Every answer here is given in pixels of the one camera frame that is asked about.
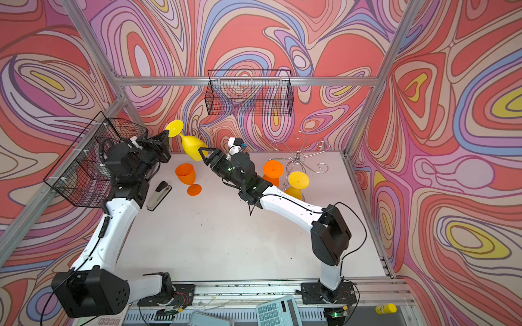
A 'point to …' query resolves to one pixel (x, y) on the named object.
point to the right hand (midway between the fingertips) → (202, 158)
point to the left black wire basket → (81, 173)
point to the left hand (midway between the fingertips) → (170, 127)
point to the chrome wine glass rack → (296, 158)
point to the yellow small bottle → (389, 308)
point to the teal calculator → (283, 312)
